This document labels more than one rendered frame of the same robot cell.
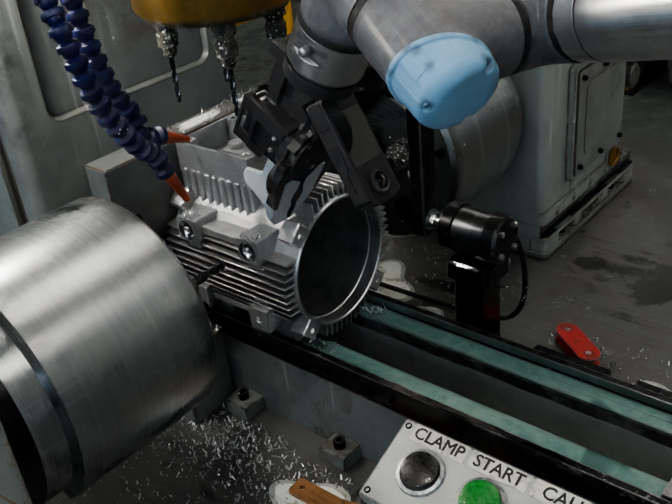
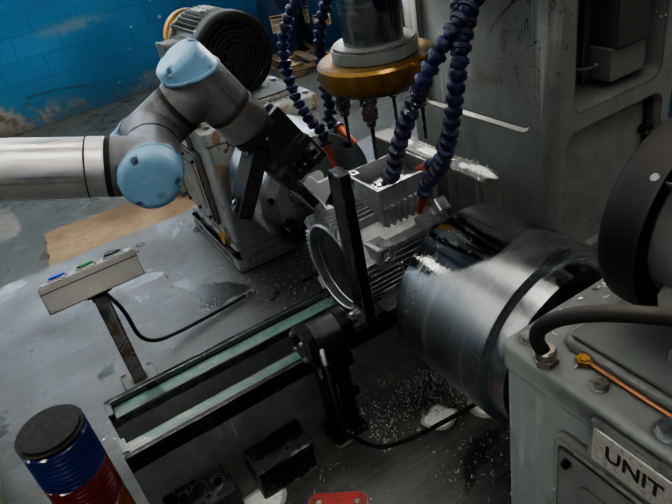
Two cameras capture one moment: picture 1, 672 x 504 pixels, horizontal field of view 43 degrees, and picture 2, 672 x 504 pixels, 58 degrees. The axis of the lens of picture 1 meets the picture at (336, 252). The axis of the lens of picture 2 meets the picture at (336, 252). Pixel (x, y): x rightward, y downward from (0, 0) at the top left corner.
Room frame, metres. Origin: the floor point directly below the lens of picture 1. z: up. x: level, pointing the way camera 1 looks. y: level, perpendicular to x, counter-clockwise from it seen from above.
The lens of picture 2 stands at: (1.18, -0.79, 1.58)
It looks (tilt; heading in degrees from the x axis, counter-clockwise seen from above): 32 degrees down; 112
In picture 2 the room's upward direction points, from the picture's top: 12 degrees counter-clockwise
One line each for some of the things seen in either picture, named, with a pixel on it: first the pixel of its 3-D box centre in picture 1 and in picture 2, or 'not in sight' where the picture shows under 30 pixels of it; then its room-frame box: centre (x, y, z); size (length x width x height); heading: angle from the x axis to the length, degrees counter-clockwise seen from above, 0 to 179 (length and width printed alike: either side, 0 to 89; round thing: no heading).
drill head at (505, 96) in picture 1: (428, 126); (525, 321); (1.16, -0.15, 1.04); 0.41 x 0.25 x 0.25; 137
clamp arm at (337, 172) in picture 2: (422, 137); (352, 252); (0.93, -0.12, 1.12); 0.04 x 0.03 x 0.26; 47
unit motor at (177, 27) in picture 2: not in sight; (212, 101); (0.43, 0.48, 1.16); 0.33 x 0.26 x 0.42; 137
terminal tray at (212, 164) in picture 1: (244, 162); (392, 188); (0.95, 0.10, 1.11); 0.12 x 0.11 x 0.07; 48
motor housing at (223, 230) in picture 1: (278, 238); (380, 244); (0.92, 0.07, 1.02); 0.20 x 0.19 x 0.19; 48
